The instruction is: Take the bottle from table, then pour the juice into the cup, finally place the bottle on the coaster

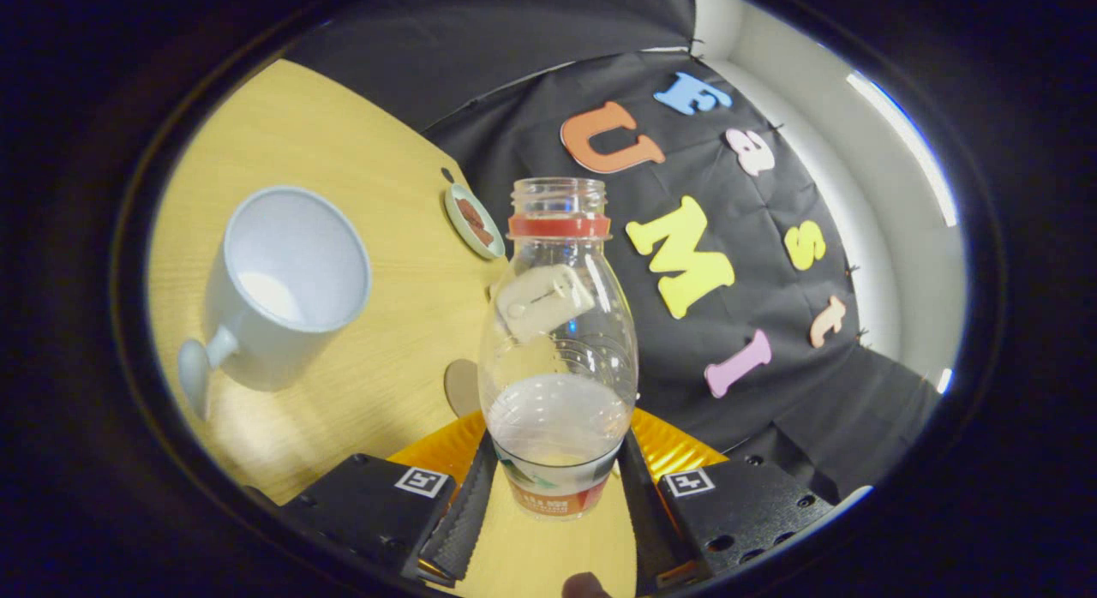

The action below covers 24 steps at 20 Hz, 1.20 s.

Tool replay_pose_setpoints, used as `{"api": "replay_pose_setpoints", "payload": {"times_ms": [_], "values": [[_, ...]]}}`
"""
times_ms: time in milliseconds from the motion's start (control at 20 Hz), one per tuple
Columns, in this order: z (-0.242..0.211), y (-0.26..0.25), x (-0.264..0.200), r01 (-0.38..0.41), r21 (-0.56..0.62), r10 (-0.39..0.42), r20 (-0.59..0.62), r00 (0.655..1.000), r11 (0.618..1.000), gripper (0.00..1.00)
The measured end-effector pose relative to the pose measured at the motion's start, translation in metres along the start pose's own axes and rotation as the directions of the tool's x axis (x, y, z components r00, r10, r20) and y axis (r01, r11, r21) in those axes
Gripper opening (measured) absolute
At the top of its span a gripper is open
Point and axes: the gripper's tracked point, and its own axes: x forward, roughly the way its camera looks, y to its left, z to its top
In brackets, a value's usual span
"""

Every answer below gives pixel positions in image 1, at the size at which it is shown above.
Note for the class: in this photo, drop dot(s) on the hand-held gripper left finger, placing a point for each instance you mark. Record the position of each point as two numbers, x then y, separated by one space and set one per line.
467 517

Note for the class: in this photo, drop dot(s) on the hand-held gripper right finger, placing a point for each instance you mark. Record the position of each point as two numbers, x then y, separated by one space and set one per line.
647 517

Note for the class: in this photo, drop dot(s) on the round tan coaster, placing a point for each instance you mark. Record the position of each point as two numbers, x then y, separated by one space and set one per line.
461 391

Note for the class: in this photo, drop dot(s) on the clear plastic juice bottle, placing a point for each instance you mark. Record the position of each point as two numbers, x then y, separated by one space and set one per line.
557 409

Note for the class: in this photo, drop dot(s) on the white cup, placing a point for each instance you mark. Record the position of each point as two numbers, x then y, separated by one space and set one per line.
257 341

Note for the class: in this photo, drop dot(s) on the wooden table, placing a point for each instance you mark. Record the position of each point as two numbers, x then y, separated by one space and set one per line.
403 324

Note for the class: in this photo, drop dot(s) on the green plate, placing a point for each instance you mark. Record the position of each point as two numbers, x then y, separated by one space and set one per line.
458 225

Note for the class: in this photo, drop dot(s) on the brown food piece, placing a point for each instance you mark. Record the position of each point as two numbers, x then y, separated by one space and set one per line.
474 221

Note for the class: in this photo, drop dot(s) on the small ceiling light panel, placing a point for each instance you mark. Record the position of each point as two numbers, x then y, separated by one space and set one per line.
944 380

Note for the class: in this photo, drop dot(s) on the black backdrop cloth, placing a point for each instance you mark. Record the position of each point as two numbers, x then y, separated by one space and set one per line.
548 84

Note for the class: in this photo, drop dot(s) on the large ceiling light panel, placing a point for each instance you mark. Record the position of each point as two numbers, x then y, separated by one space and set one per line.
913 144

